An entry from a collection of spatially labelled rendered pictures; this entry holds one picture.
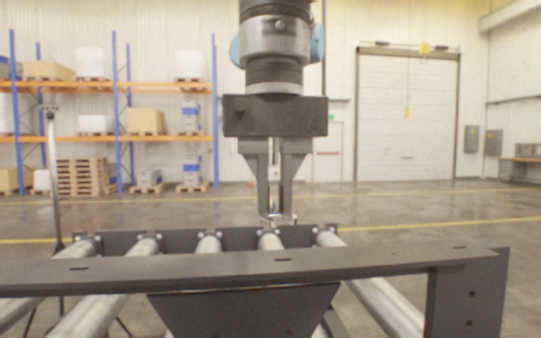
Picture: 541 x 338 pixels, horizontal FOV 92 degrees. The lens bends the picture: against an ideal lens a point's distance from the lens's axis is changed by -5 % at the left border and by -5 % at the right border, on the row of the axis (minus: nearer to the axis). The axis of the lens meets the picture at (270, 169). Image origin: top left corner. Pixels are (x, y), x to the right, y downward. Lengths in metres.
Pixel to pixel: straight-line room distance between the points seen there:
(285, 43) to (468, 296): 0.60
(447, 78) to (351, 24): 4.24
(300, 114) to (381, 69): 10.76
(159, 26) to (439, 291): 10.30
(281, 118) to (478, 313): 0.57
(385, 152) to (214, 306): 10.50
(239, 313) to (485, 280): 0.49
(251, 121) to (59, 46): 11.15
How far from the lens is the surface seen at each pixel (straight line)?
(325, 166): 9.97
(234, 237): 1.46
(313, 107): 0.35
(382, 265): 0.49
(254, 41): 0.34
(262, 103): 0.34
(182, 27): 10.34
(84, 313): 0.95
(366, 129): 10.53
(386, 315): 0.91
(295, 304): 0.55
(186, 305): 0.54
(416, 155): 11.59
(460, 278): 0.67
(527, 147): 12.38
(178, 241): 1.50
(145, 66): 10.21
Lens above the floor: 1.36
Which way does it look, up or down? 5 degrees down
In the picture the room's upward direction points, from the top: straight up
